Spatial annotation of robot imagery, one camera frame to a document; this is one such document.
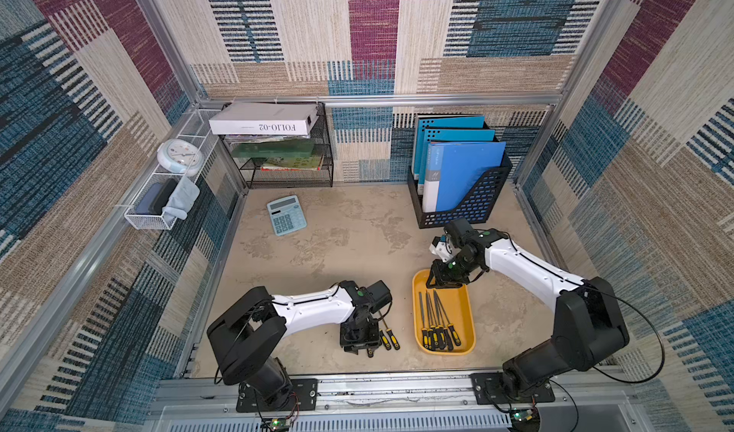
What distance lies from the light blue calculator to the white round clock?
0.35m

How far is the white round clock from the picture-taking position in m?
0.73

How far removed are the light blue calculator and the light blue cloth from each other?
0.36 meters

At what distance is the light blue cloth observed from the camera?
2.17 feet

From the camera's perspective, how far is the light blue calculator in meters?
1.08

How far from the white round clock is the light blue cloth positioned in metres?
0.03
